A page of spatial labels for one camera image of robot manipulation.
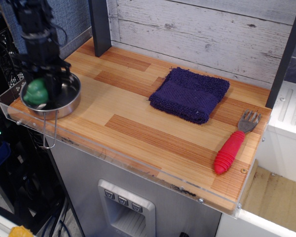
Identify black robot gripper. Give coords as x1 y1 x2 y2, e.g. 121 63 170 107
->
15 32 71 109

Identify green toy avocado half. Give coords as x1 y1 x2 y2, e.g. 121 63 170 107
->
23 78 49 105

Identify stainless steel pot with handle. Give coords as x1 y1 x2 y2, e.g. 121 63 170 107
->
20 73 81 149

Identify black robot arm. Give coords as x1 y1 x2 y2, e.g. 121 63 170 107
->
9 0 71 110

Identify black storage crate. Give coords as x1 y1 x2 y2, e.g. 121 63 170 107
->
0 17 24 92

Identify clear acrylic table edge guard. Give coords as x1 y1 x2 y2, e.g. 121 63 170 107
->
0 24 272 220

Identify stainless steel toy fridge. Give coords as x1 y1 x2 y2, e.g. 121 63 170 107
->
51 141 221 237

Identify purple folded towel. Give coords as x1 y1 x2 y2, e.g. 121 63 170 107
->
148 67 230 124

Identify yellow and black object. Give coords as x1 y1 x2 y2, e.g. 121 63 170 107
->
8 226 34 237

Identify white toy sink unit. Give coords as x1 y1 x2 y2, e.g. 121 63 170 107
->
217 81 296 237

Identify dark grey left post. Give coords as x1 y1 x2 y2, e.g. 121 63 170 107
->
88 0 111 57

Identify dark grey post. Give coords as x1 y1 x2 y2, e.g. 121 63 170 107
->
88 0 111 57
265 17 296 109

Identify fork with red handle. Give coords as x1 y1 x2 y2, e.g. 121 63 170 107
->
214 109 261 174

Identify dark grey right post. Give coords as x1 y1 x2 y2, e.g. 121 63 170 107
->
265 17 296 109

